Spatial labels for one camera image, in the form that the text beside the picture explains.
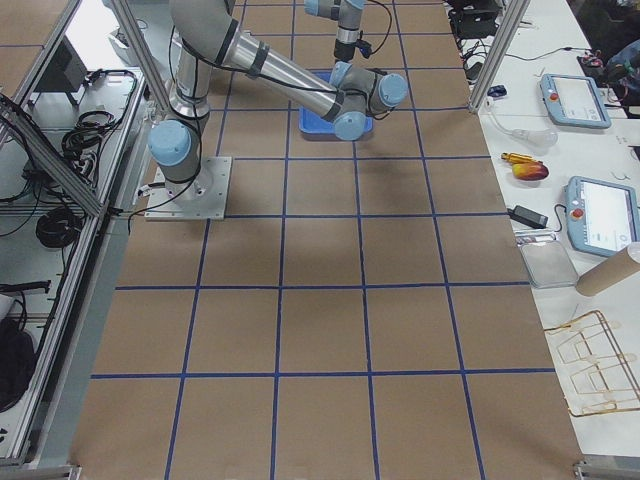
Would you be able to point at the gold wire rack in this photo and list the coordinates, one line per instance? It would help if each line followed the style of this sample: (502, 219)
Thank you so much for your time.
(596, 373)

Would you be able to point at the blue plastic tray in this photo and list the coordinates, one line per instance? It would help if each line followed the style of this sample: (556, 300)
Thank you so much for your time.
(313, 128)

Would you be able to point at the metal tin tray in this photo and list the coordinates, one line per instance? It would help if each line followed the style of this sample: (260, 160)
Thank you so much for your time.
(548, 265)

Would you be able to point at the small blue device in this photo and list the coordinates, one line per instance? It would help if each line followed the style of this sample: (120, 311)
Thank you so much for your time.
(497, 91)

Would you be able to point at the teach pendant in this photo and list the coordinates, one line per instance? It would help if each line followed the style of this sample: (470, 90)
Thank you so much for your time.
(602, 217)
(574, 101)

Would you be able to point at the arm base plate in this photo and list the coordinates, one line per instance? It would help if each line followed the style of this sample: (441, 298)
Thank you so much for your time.
(205, 199)

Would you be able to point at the far teach pendant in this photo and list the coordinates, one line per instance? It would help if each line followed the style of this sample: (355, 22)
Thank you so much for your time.
(574, 101)

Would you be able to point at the aluminium frame post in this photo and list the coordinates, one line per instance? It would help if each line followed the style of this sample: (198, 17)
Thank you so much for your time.
(506, 31)

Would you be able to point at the black power adapter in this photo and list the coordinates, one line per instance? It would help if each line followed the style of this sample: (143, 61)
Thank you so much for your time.
(527, 217)

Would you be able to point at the yellow handled screwdriver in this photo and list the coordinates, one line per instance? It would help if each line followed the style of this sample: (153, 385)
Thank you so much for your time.
(516, 158)

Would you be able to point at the toy mango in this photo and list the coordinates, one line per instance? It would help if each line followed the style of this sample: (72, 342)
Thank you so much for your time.
(530, 171)

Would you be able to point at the cardboard tube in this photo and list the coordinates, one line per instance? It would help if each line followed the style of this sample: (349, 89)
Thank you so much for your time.
(611, 271)

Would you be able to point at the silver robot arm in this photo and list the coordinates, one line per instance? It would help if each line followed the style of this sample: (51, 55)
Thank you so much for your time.
(212, 39)
(347, 14)

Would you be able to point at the near teach pendant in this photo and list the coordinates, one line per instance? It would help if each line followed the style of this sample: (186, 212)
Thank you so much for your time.
(602, 217)

